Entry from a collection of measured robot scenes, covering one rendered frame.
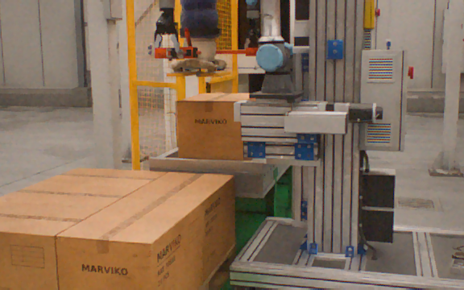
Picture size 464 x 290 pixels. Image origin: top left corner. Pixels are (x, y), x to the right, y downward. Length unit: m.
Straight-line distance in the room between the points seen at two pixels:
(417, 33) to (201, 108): 8.95
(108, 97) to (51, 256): 2.14
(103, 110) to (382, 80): 2.29
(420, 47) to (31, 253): 10.32
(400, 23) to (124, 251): 10.25
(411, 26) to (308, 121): 9.55
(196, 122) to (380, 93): 1.15
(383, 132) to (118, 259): 1.33
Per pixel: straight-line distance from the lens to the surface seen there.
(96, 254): 2.23
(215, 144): 3.34
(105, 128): 4.33
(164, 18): 2.63
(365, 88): 2.72
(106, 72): 4.28
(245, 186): 3.27
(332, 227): 2.92
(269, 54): 2.48
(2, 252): 2.46
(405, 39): 11.94
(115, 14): 4.27
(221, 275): 3.18
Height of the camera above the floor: 1.23
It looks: 9 degrees down
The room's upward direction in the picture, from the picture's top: 1 degrees counter-clockwise
